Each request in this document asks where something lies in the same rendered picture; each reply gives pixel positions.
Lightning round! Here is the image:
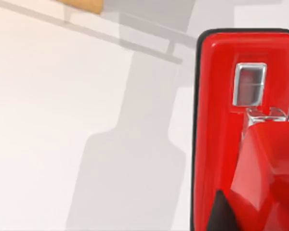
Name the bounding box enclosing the red stapler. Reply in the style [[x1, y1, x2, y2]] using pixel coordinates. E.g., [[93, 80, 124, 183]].
[[189, 27, 289, 231]]

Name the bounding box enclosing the wooden cupboard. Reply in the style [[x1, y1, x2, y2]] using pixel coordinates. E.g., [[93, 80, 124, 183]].
[[58, 0, 104, 15]]

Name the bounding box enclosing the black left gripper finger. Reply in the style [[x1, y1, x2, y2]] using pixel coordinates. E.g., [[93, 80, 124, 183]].
[[206, 189, 240, 231]]

